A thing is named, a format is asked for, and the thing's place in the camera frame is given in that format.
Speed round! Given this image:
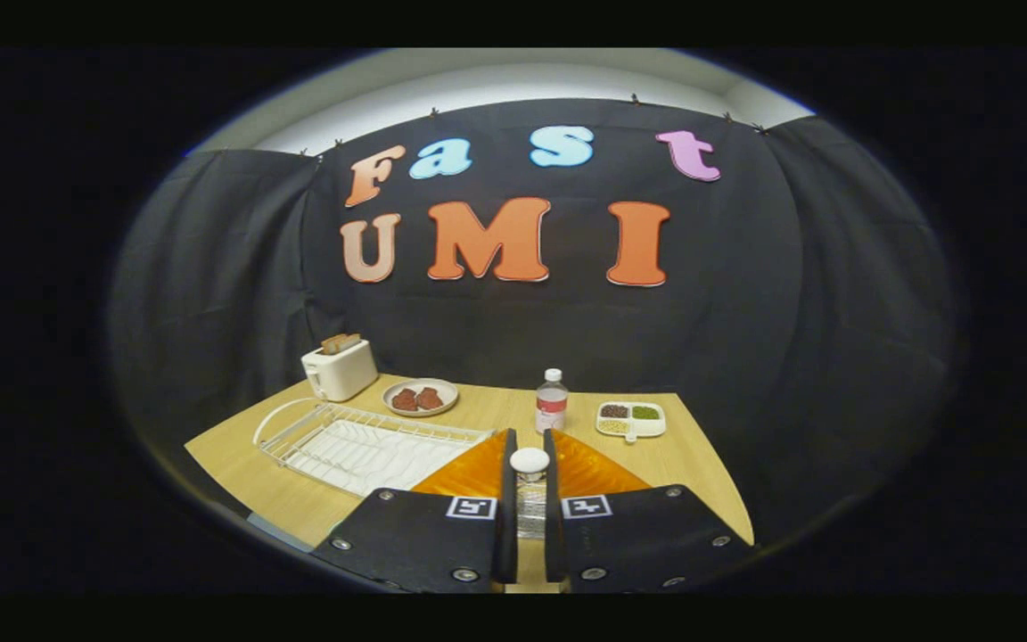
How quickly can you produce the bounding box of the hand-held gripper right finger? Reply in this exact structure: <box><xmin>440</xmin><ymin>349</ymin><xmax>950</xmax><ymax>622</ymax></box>
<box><xmin>542</xmin><ymin>428</ymin><xmax>760</xmax><ymax>594</ymax></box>

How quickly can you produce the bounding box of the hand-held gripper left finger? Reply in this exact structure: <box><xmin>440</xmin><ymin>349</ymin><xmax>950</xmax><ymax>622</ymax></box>
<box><xmin>310</xmin><ymin>428</ymin><xmax>520</xmax><ymax>594</ymax></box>

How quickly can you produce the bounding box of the white wire dish rack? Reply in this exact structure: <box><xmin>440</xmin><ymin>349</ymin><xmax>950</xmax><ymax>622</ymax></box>
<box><xmin>252</xmin><ymin>398</ymin><xmax>495</xmax><ymax>498</ymax></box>

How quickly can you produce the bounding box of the beige plate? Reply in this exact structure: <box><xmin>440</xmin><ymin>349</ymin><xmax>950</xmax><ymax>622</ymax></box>
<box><xmin>382</xmin><ymin>378</ymin><xmax>460</xmax><ymax>418</ymax></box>

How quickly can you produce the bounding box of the white divided dish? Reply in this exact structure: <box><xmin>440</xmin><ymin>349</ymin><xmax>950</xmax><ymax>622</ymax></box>
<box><xmin>595</xmin><ymin>401</ymin><xmax>668</xmax><ymax>444</ymax></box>

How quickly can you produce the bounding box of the red label plastic bottle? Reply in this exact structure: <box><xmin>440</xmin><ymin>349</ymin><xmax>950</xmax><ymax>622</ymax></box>
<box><xmin>536</xmin><ymin>368</ymin><xmax>570</xmax><ymax>435</ymax></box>

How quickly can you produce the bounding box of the white drip tray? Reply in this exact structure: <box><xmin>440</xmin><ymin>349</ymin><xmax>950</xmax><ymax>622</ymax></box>
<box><xmin>284</xmin><ymin>419</ymin><xmax>479</xmax><ymax>497</ymax></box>

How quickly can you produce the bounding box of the white toaster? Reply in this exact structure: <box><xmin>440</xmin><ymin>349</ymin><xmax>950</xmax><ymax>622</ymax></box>
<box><xmin>300</xmin><ymin>339</ymin><xmax>380</xmax><ymax>403</ymax></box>

